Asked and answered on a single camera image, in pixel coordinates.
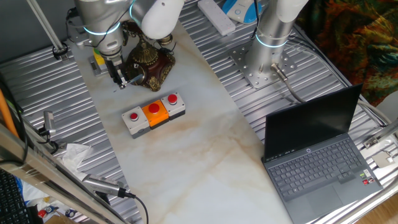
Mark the grey box flat red button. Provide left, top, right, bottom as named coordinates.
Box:
left=121, top=106, right=152, bottom=139

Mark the blue white rounded device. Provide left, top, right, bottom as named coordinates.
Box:
left=221, top=0, right=264, bottom=25

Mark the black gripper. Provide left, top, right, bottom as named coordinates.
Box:
left=104, top=55, right=129, bottom=90

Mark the aluminium frame beam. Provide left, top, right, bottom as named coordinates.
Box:
left=0, top=123, right=130, bottom=224

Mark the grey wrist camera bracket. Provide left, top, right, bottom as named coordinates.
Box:
left=67, top=18, right=91, bottom=47

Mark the orange box red mushroom button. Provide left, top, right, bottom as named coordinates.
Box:
left=141, top=99, right=170, bottom=130

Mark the brown cardboard box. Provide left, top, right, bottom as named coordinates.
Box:
left=44, top=213, right=79, bottom=224

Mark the white power strip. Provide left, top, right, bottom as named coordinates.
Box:
left=197, top=0, right=237, bottom=37

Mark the dark grey laptop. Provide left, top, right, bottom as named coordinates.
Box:
left=261, top=83, right=384, bottom=224

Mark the white round chair back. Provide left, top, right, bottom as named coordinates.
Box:
left=374, top=90, right=398, bottom=125

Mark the antique brown rotary telephone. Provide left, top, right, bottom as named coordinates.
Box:
left=121, top=21, right=174, bottom=47

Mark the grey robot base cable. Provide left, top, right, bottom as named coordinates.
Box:
left=270, top=62, right=393, bottom=126

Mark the small red blue toy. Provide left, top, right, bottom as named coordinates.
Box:
left=37, top=205, right=60, bottom=219

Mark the white tripod pole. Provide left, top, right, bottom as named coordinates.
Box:
left=25, top=0, right=70, bottom=62

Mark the small silver camera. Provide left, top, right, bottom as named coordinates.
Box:
left=42, top=110, right=58, bottom=138

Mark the aluminium bar clamp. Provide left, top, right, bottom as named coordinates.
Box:
left=362, top=119, right=398, bottom=150

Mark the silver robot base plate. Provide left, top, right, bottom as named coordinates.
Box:
left=229, top=41, right=298, bottom=91

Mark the white crumpled tissue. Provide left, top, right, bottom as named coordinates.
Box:
left=55, top=142, right=93, bottom=182

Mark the colourful patterned cloth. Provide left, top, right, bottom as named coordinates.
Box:
left=294, top=0, right=398, bottom=107

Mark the brown brass rotary phone base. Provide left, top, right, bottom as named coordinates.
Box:
left=123, top=37, right=177, bottom=93

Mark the thin black phone line cord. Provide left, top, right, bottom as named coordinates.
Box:
left=160, top=41, right=178, bottom=57

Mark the small metal plate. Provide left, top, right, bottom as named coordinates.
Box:
left=371, top=150, right=396, bottom=169

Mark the yellow box green dome button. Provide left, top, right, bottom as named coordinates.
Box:
left=93, top=48, right=108, bottom=71

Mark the grey box red mushroom button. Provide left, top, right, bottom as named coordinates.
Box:
left=160, top=91, right=187, bottom=121

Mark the black camera cable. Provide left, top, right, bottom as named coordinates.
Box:
left=124, top=192, right=150, bottom=224

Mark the silver ribbed camera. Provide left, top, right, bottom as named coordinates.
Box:
left=80, top=173, right=137, bottom=200

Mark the black keyboard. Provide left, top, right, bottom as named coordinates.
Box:
left=0, top=169, right=35, bottom=224

